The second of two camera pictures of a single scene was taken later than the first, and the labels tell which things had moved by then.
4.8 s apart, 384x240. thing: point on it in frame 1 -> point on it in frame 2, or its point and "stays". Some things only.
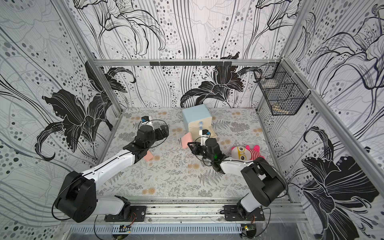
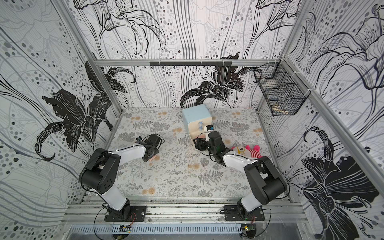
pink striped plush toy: [242, 153] stays
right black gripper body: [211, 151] -> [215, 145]
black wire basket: [284, 93] stays
